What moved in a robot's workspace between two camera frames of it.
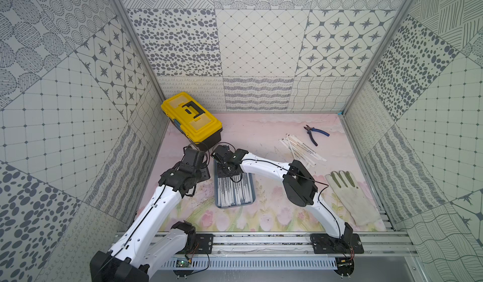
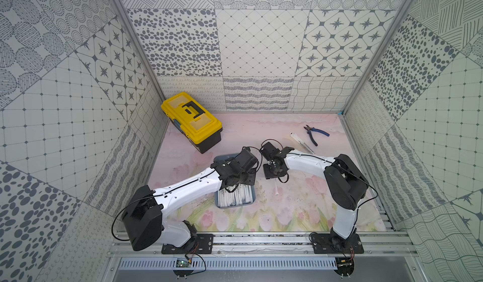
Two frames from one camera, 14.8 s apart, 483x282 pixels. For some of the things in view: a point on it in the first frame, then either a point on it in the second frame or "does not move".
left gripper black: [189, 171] → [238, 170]
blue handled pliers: [309, 129] does not move
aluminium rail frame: [259, 243] does not move
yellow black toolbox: [199, 124] does not move
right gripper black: [221, 174] → [267, 174]
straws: [234, 190] does not move
